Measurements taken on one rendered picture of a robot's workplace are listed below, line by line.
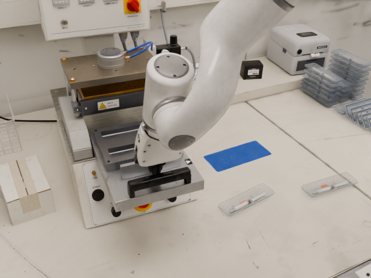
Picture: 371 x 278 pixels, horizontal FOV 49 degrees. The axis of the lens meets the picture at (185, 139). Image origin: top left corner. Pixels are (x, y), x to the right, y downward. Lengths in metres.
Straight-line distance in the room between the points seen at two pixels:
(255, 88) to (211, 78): 1.18
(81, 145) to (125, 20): 0.44
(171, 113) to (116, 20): 0.69
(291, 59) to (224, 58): 1.30
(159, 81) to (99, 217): 0.58
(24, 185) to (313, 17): 1.68
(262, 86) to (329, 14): 0.72
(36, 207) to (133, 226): 0.28
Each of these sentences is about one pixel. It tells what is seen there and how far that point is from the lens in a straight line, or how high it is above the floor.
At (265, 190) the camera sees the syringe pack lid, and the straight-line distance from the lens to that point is 1.27.
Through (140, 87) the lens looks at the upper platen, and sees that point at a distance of 1.19.
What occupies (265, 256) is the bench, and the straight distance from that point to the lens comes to 1.12.
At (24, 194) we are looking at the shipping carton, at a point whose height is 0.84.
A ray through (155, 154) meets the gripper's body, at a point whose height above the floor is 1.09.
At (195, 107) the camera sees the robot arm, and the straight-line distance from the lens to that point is 0.64.
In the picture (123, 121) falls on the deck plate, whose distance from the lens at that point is 1.28.
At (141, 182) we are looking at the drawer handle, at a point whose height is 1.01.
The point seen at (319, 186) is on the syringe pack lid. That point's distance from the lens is 1.33.
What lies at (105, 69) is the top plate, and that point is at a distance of 1.19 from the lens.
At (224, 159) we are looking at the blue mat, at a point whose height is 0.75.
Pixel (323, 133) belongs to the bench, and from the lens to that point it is 1.64.
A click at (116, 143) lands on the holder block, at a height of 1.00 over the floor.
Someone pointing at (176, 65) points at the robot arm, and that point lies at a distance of 0.71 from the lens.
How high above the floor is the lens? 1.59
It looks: 34 degrees down
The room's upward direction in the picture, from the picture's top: 1 degrees clockwise
